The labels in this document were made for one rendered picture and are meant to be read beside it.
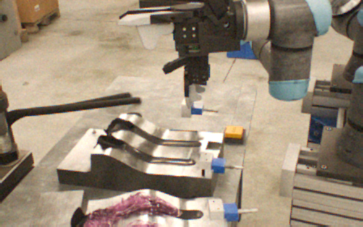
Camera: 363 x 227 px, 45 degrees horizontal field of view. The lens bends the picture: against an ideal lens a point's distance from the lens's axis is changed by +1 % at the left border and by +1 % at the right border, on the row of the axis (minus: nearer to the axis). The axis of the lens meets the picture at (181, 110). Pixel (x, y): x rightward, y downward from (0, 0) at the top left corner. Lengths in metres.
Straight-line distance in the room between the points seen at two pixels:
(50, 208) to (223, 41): 0.67
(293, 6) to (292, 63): 0.10
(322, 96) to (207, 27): 0.91
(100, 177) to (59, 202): 0.22
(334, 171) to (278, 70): 0.37
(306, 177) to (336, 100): 0.49
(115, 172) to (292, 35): 0.77
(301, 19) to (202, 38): 0.17
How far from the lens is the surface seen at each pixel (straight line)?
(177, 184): 1.31
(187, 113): 1.57
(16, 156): 1.66
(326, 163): 1.12
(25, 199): 1.45
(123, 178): 1.36
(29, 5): 5.88
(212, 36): 0.76
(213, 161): 1.32
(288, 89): 0.82
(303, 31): 0.78
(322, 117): 1.61
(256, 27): 0.75
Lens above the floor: 1.65
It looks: 28 degrees down
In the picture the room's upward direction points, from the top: 2 degrees counter-clockwise
